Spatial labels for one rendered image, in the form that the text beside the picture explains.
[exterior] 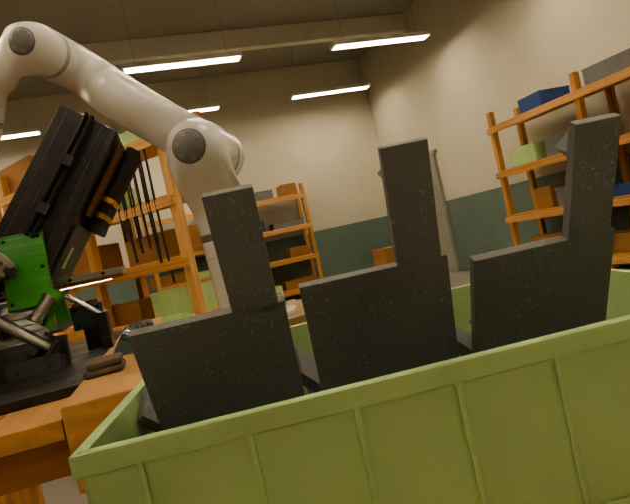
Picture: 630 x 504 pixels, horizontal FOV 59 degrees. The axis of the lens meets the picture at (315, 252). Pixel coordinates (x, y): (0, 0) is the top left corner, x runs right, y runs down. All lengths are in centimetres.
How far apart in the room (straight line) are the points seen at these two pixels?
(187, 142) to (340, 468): 74
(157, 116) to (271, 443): 87
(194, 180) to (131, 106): 22
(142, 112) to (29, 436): 63
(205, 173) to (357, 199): 1051
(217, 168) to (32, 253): 76
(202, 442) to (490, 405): 23
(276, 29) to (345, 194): 365
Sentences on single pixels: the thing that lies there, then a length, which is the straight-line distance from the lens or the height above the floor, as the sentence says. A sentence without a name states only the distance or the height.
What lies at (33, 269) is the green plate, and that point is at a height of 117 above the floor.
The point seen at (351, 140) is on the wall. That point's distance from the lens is 1174.
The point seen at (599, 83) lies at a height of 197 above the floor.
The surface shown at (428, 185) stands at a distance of 54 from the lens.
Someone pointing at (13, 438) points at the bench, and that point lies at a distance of 108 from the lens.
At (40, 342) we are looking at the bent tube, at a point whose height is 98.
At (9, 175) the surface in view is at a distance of 604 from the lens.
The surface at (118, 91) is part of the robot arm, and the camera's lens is 123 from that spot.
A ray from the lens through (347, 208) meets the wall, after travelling 1144.
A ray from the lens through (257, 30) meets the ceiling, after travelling 957.
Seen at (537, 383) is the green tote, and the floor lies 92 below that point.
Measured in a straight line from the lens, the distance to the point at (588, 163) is 58.
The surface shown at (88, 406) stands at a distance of 104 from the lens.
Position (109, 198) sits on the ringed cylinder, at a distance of 188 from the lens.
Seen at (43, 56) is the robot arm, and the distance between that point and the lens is 126.
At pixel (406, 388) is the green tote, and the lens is 46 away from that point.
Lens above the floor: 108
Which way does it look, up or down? 1 degrees down
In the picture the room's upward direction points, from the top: 13 degrees counter-clockwise
